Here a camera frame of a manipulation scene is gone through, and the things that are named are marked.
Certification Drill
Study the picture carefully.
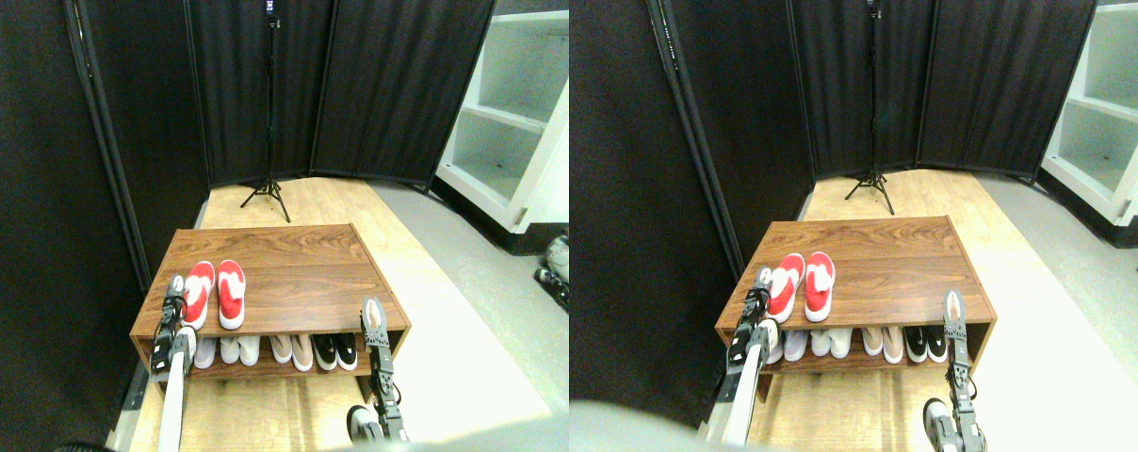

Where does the red shoe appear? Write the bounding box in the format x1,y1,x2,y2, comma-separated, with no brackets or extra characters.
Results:
804,251,837,323
181,261,216,331
767,253,806,324
217,261,247,331

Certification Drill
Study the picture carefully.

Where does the grey curtain stand foot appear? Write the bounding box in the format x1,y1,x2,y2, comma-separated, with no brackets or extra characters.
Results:
107,363,153,452

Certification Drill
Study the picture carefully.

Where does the brown shoe rack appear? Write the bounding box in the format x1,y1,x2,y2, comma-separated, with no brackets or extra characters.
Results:
715,217,997,404
130,223,411,404

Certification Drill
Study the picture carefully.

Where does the black curtain stand pole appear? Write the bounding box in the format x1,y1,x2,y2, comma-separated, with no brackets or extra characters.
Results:
646,0,744,279
65,0,151,291

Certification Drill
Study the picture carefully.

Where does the white and black machine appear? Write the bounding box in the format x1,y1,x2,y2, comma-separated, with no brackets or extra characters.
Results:
533,235,569,312

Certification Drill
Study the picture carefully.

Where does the white shelf unit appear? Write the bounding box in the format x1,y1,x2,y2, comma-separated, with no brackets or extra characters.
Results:
434,11,569,234
1040,3,1138,227

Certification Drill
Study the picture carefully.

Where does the black tripod stand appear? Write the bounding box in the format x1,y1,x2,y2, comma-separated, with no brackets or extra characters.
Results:
240,0,292,224
845,0,896,217

